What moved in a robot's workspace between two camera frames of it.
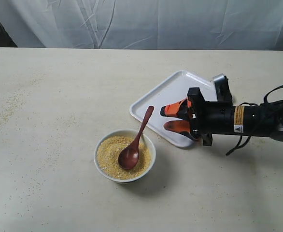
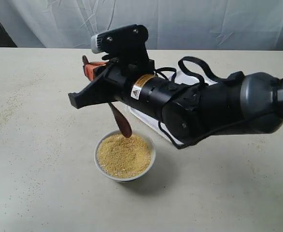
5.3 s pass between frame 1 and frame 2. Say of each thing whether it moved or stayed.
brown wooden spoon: moved
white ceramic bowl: stayed
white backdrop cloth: stayed
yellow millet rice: stayed
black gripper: moved
